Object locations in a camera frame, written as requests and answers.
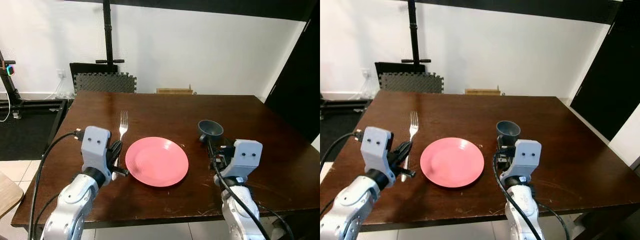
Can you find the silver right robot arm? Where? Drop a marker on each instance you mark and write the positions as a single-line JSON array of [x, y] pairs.
[[522, 215], [240, 215]]

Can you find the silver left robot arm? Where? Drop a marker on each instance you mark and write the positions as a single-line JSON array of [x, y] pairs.
[[70, 205], [350, 210]]

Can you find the dark grey cup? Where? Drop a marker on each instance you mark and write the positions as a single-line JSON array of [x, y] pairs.
[[210, 129], [508, 130]]

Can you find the silver fork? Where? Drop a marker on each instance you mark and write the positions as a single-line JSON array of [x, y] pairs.
[[413, 122], [123, 122]]

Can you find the flat wooden box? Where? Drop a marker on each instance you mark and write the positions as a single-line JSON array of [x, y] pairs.
[[175, 91], [482, 92]]

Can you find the black floor mat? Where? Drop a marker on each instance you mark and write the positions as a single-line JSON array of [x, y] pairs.
[[27, 132], [340, 125]]

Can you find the dark foam puzzle mat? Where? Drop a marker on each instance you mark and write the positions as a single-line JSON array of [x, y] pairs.
[[105, 83], [411, 83]]

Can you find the black door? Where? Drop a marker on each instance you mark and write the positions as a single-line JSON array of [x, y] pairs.
[[612, 70], [297, 85]]

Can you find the light wooden stool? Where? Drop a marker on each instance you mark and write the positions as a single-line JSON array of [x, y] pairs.
[[9, 192]]

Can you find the black stand pole with device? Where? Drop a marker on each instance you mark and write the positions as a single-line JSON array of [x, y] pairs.
[[11, 90]]

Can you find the black stand pole with crossbar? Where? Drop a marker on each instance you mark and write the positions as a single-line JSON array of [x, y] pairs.
[[413, 30], [107, 30]]

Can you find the small blue lit device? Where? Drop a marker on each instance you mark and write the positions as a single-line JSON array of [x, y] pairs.
[[10, 68]]

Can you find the black overhead beam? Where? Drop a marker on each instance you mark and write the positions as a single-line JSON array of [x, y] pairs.
[[525, 7], [200, 7]]

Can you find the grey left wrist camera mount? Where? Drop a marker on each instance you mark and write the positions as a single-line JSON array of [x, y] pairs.
[[376, 150], [95, 147]]

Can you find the white wall socket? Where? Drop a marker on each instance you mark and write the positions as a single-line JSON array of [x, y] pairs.
[[366, 73], [61, 73]]

